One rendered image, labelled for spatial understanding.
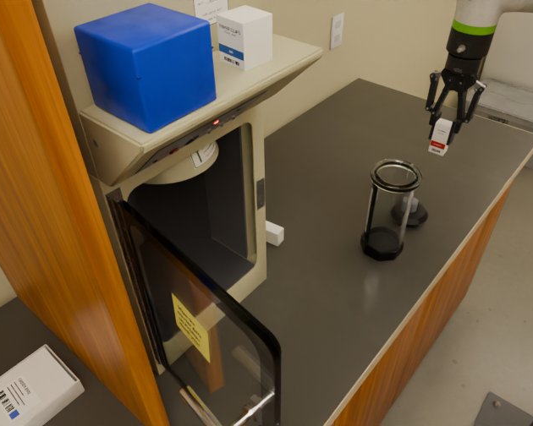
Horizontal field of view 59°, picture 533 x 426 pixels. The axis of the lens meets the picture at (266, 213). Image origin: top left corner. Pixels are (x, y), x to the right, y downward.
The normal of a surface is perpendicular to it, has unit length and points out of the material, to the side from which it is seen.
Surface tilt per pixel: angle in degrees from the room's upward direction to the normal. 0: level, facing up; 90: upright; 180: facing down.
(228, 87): 0
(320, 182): 0
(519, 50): 90
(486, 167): 1
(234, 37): 90
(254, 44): 90
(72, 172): 90
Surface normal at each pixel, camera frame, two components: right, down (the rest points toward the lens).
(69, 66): 0.76, 0.42
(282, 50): -0.01, -0.76
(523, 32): -0.65, 0.51
